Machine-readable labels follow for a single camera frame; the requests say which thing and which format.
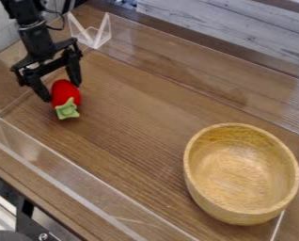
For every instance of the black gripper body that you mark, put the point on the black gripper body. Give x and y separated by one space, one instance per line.
47 55

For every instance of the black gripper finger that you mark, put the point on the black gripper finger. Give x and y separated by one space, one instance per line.
39 88
73 72

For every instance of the red felt strawberry toy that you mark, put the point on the red felt strawberry toy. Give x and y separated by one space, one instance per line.
65 99

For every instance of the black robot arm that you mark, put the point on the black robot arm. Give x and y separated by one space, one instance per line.
25 11

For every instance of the wooden bowl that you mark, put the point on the wooden bowl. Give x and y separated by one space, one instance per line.
240 173

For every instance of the clear acrylic corner bracket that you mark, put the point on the clear acrylic corner bracket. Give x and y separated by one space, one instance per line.
91 36

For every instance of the clear acrylic front wall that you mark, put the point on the clear acrylic front wall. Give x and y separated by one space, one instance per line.
96 211

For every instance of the black table leg bracket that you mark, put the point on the black table leg bracket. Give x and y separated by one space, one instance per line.
27 226

